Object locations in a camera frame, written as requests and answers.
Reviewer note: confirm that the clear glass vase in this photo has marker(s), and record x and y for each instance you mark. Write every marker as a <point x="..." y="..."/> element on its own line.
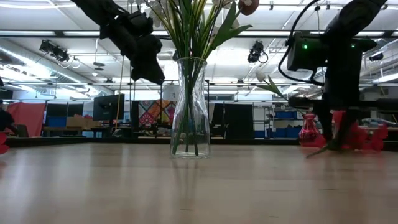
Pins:
<point x="199" y="124"/>

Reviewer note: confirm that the blue storage bin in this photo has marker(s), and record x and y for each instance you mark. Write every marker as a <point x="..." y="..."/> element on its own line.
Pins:
<point x="287" y="115"/>
<point x="287" y="132"/>

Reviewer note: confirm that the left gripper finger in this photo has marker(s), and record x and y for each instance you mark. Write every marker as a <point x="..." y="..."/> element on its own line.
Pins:
<point x="147" y="72"/>

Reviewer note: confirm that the black upright panel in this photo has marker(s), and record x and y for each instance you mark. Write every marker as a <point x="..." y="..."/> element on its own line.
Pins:
<point x="237" y="121"/>

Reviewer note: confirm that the dark red tulip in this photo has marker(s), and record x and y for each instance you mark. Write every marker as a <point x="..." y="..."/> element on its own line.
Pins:
<point x="247" y="7"/>

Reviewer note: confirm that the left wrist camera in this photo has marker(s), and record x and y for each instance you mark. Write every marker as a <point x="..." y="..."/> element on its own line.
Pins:
<point x="138" y="23"/>

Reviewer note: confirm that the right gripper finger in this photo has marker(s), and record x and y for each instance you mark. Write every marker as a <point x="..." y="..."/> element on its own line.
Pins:
<point x="325" y="124"/>
<point x="347" y="124"/>

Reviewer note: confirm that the red cloth partition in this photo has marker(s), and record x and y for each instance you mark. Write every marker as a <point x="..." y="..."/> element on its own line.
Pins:
<point x="28" y="118"/>

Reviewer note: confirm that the colourful patchwork quilt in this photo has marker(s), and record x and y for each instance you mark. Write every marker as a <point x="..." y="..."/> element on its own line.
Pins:
<point x="155" y="113"/>

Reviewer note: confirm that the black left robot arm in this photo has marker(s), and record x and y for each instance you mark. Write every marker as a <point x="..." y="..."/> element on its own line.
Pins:
<point x="93" y="9"/>

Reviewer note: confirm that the black ceiling-hung camera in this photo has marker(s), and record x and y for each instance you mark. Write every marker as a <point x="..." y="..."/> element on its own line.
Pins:
<point x="376" y="57"/>
<point x="255" y="51"/>
<point x="59" y="54"/>

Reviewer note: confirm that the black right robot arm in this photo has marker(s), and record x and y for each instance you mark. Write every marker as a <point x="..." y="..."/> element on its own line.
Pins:
<point x="351" y="18"/>

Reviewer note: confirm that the black monitor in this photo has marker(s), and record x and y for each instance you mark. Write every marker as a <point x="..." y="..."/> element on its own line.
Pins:
<point x="109" y="107"/>

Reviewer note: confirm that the red glass vase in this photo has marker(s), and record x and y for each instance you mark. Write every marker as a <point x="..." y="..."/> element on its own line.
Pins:
<point x="308" y="132"/>

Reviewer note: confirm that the white tulip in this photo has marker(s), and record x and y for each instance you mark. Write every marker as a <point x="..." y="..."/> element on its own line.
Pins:
<point x="260" y="76"/>

